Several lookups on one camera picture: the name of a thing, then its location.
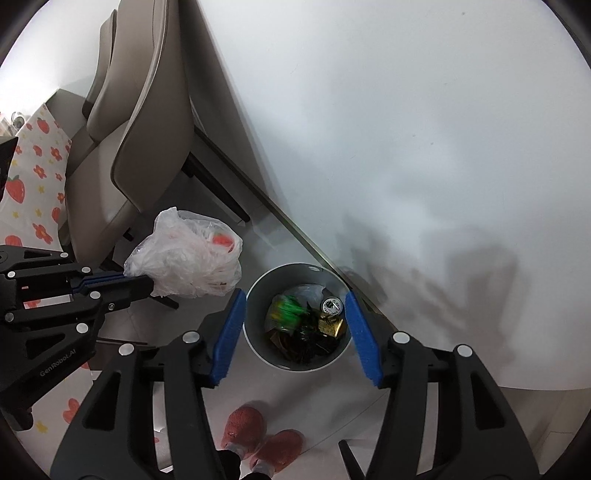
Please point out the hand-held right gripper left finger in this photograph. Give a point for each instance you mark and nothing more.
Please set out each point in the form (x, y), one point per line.
(228, 341)

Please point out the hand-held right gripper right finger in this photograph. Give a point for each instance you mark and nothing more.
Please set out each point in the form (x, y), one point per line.
(364, 341)

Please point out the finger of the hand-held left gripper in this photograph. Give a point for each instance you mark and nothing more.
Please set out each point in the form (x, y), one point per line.
(46, 272)
(134, 288)

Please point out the clear plastic bag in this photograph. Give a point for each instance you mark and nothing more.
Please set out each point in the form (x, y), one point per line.
(184, 258)

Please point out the white round trash bin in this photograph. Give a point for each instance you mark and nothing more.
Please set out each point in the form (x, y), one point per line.
(286, 277)

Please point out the gold foil packet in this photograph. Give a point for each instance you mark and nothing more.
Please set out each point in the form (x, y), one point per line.
(332, 326)

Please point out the metal drink can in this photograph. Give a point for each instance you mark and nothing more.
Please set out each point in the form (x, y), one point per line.
(331, 305)

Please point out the green snack packet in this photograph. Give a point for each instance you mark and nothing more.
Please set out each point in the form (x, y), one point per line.
(287, 314)

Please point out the pink fuzzy slipper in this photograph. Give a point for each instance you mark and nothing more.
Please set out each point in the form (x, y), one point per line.
(242, 427)
(278, 450)

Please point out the dark cloth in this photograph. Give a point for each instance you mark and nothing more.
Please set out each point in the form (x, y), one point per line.
(5, 166)

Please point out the person's black trouser leg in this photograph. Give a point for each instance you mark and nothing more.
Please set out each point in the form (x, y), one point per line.
(261, 475)
(228, 466)

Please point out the beige dining chair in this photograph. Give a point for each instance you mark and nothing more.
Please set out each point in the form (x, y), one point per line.
(99, 83)
(147, 138)

